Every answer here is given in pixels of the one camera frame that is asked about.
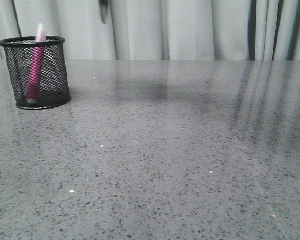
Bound pink pen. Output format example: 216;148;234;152
27;23;47;105

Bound grey orange scissors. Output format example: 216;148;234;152
99;0;110;24

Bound black mesh pen bin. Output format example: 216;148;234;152
0;36;71;110

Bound grey curtain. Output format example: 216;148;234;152
0;0;300;61

